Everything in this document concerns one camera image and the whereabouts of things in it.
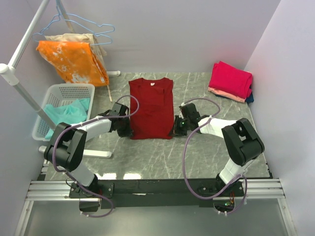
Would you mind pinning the dark red t shirt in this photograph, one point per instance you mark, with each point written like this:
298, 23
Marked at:
155, 113

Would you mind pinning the folded navy t shirt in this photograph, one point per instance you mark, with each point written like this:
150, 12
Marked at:
250, 98

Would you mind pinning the orange patterned cloth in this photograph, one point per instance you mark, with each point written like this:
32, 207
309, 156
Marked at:
74, 62

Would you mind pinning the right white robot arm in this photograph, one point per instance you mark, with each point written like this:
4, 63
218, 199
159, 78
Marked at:
241, 139

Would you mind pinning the aluminium frame rail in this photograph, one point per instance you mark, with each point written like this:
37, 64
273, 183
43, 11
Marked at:
59, 191

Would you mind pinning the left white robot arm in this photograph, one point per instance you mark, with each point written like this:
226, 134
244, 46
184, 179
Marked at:
66, 146

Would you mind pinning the white clothes rack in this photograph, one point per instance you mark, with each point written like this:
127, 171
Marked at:
17, 118

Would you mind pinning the teal t shirt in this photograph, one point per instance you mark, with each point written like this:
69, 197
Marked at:
73, 113

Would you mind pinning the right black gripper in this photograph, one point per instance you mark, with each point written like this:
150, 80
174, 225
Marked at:
175, 130

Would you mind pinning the beige cloth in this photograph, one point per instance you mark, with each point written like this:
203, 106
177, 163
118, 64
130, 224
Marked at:
87, 37

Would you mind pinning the folded salmon t shirt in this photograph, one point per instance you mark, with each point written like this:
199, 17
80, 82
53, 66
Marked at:
227, 95

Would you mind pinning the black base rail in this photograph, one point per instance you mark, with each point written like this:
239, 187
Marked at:
165, 192

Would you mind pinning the white laundry basket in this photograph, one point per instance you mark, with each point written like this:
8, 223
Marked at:
64, 94

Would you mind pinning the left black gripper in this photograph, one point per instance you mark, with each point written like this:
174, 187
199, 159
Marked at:
129, 132

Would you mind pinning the folded pink t shirt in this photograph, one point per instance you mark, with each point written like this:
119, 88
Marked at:
229, 79

